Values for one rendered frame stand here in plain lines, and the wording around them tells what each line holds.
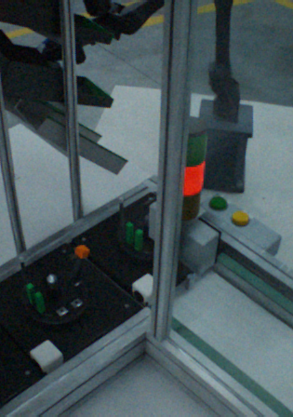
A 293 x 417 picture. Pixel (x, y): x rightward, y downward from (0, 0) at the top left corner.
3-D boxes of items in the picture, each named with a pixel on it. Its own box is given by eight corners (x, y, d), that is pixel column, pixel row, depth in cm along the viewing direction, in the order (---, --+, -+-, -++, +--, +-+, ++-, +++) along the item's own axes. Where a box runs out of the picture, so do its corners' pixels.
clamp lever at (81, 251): (74, 275, 110) (84, 244, 107) (81, 281, 109) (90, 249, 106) (61, 279, 107) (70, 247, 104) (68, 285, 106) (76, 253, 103)
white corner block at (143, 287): (147, 285, 115) (148, 272, 112) (163, 297, 112) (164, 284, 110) (130, 296, 112) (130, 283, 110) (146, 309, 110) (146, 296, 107)
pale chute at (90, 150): (91, 149, 144) (101, 135, 143) (117, 175, 135) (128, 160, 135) (14, 107, 122) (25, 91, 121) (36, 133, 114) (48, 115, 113)
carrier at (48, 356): (66, 248, 122) (61, 205, 114) (140, 312, 109) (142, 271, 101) (-22, 302, 110) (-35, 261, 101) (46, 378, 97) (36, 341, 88)
